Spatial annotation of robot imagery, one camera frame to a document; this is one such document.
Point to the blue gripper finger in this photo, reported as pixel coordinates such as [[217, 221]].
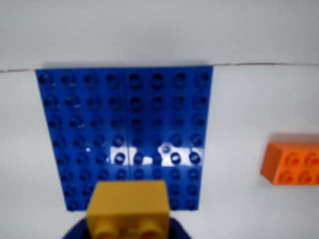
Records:
[[179, 230], [74, 230]]

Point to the orange 2x4 block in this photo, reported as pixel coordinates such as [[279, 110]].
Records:
[[291, 164]]

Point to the yellow 2x2 block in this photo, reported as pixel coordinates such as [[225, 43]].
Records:
[[127, 199]]

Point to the blue 8x8 baseplate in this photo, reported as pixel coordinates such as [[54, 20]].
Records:
[[124, 112]]

